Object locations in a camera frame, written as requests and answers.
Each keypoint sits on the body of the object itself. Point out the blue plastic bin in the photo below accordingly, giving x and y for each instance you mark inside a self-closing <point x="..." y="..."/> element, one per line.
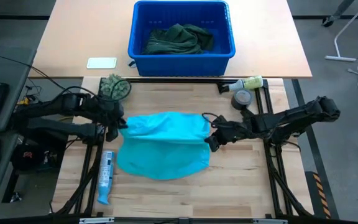
<point x="182" y="67"/>

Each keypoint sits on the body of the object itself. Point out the turquoise shirt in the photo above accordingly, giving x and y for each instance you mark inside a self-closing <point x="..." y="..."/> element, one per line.
<point x="163" y="146"/>

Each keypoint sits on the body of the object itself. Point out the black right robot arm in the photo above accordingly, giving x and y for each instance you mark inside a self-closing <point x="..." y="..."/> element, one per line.
<point x="291" y="119"/>

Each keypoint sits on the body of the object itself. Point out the small electronics board yellow plug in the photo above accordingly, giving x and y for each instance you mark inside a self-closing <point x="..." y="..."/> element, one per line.
<point x="23" y="101"/>

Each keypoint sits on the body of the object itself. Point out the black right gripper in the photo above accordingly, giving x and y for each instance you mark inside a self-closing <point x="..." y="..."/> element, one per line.
<point x="233" y="129"/>

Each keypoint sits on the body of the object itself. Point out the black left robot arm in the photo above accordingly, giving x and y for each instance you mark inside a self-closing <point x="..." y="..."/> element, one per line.
<point x="57" y="127"/>

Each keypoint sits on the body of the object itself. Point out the dark green buttoned knit shirt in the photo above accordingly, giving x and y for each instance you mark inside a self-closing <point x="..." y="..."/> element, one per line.
<point x="179" y="35"/>

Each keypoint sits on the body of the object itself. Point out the white floor stand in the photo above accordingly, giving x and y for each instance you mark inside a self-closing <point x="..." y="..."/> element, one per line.
<point x="340" y="58"/>

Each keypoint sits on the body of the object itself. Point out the grey duct tape roll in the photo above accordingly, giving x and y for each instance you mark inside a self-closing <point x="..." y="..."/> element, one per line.
<point x="236" y="104"/>

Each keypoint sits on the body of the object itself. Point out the black aluminium table frame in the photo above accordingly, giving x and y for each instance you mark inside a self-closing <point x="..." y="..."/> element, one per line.
<point x="172" y="80"/>

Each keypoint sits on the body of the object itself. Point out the blue toothpaste tube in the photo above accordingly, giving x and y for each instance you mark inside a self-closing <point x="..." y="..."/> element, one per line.
<point x="106" y="174"/>

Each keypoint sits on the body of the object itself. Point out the black yellow-striped floor plate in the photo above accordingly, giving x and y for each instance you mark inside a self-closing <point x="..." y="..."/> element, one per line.
<point x="319" y="186"/>

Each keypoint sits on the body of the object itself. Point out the white phone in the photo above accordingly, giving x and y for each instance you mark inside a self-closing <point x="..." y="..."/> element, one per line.
<point x="101" y="63"/>

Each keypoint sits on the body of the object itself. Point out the black cap red logo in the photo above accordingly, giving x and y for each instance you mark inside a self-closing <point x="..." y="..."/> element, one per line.
<point x="26" y="157"/>

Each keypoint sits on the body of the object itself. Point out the black chair base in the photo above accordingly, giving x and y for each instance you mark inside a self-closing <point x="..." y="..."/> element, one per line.
<point x="329" y="21"/>

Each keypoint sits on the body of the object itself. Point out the black stapler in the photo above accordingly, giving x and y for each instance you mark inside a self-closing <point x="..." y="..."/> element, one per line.
<point x="245" y="113"/>

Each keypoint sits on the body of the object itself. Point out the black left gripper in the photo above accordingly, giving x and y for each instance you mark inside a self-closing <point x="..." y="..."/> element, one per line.
<point x="107" y="112"/>

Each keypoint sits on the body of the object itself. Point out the green succulent plant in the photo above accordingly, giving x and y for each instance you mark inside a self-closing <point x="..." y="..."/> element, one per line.
<point x="110" y="87"/>

